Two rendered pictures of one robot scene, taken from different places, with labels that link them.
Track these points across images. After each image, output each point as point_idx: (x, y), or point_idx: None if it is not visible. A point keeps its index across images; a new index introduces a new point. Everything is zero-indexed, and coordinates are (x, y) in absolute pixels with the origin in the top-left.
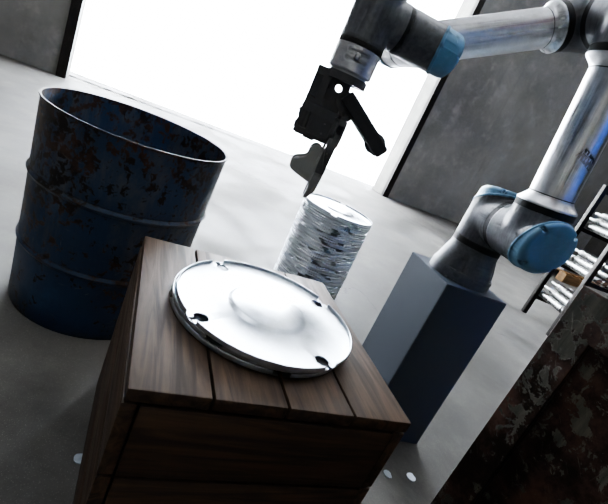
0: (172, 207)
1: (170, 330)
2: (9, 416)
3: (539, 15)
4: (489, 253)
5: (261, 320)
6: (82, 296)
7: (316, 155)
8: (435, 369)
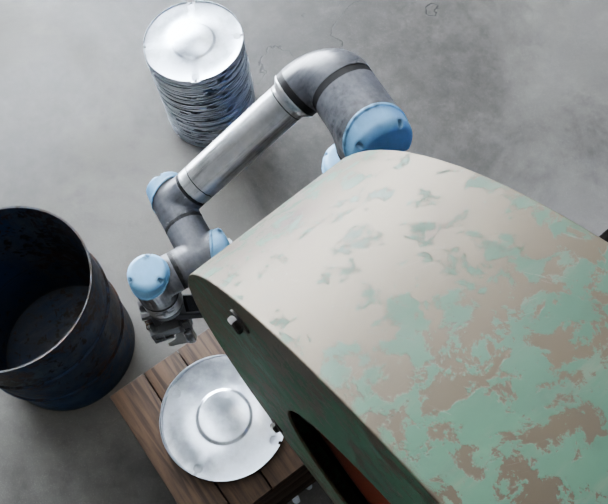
0: (92, 332)
1: (190, 485)
2: (125, 487)
3: (275, 122)
4: None
5: (227, 438)
6: (85, 392)
7: (182, 335)
8: None
